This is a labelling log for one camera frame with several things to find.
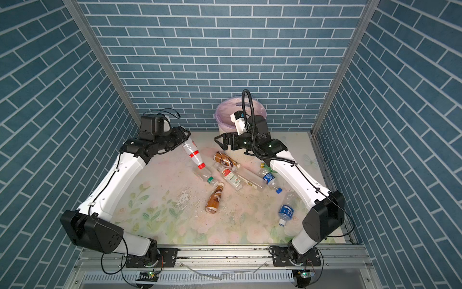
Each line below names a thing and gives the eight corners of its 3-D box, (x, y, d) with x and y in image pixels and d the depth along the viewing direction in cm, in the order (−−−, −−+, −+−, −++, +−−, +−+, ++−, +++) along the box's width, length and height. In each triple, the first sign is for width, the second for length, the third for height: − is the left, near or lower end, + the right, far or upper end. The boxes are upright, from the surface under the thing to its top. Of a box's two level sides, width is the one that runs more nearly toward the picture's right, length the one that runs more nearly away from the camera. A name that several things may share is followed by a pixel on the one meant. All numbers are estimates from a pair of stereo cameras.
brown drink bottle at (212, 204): (205, 212, 88) (204, 208, 84) (216, 184, 97) (215, 179, 94) (215, 215, 87) (214, 211, 83) (225, 186, 97) (225, 182, 93)
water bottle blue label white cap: (275, 225, 84) (277, 221, 80) (282, 194, 94) (284, 189, 90) (288, 230, 83) (291, 226, 78) (294, 198, 93) (297, 193, 88)
